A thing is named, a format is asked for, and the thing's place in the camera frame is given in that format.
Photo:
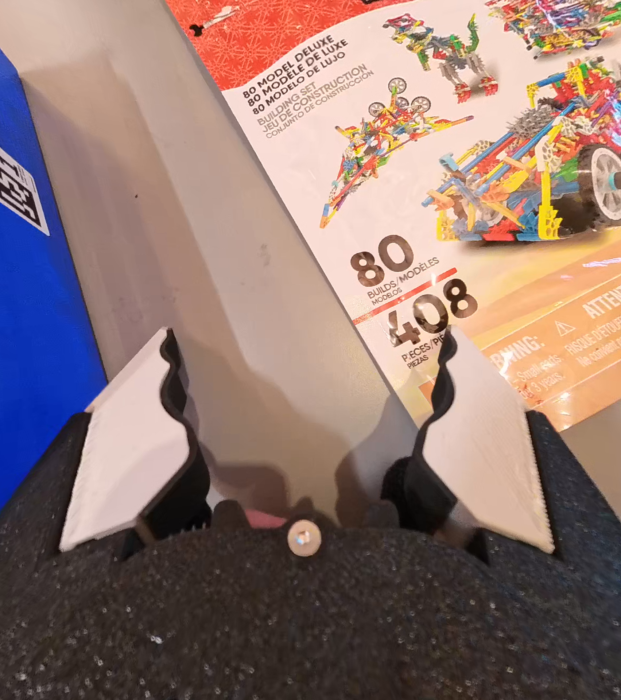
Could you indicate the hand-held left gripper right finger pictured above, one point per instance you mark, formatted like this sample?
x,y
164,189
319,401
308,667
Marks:
x,y
485,448

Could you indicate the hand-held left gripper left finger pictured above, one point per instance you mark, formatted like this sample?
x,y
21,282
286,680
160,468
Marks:
x,y
124,465

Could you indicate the blue plastic bin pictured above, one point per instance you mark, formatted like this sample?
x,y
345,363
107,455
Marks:
x,y
4,328

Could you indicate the printed toy packaging bag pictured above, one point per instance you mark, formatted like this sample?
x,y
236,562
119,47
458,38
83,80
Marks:
x,y
452,164

